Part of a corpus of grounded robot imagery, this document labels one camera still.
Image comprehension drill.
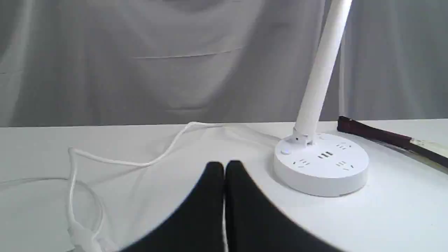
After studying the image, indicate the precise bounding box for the grey backdrop curtain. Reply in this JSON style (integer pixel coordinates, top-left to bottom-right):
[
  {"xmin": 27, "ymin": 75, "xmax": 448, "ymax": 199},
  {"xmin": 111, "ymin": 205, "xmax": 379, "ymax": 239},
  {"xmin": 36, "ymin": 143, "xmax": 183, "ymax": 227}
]
[{"xmin": 0, "ymin": 0, "xmax": 447, "ymax": 127}]

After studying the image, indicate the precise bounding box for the folding paper fan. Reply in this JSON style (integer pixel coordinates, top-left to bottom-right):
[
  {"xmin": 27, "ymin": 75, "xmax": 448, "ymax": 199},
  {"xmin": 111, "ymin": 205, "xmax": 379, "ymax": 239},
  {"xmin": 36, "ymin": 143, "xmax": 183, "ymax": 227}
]
[{"xmin": 337, "ymin": 116, "xmax": 448, "ymax": 168}]

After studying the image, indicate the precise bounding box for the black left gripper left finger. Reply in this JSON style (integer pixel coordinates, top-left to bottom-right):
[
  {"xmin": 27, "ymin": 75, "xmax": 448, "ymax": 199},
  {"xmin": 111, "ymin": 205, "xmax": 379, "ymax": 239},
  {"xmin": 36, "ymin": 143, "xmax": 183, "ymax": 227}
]
[{"xmin": 122, "ymin": 161, "xmax": 224, "ymax": 252}]

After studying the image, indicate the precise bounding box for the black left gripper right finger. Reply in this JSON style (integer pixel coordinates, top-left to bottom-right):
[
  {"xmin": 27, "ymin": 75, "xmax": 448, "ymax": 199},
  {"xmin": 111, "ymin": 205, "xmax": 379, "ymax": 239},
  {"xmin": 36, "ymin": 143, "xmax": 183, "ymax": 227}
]
[{"xmin": 226, "ymin": 160, "xmax": 338, "ymax": 252}]

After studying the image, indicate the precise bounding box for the white power cable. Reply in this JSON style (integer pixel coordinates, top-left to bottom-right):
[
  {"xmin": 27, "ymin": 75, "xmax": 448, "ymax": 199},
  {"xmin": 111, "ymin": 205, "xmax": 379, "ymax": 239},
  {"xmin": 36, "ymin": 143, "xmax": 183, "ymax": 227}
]
[{"xmin": 0, "ymin": 121, "xmax": 280, "ymax": 252}]

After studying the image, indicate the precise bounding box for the white desk lamp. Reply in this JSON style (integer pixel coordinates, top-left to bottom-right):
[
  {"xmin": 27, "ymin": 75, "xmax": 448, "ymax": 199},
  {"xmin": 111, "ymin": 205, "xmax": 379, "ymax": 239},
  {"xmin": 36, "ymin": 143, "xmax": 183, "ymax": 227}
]
[{"xmin": 273, "ymin": 0, "xmax": 369, "ymax": 197}]

